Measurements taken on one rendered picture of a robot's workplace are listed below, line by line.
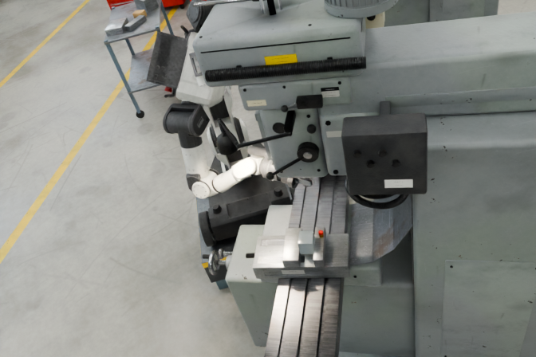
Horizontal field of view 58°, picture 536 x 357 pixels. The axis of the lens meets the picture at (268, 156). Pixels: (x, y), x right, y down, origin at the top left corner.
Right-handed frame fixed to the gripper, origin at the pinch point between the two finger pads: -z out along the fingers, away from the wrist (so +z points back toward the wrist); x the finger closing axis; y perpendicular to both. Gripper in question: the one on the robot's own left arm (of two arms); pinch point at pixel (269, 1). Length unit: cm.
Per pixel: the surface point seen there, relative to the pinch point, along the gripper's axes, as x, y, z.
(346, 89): -16.3, -12.1, -25.9
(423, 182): -29, -9, -57
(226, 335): 64, -174, -85
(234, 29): 11.2, -0.4, -6.3
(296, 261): 9, -60, -65
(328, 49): -12.7, 0.1, -19.0
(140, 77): 143, -281, 161
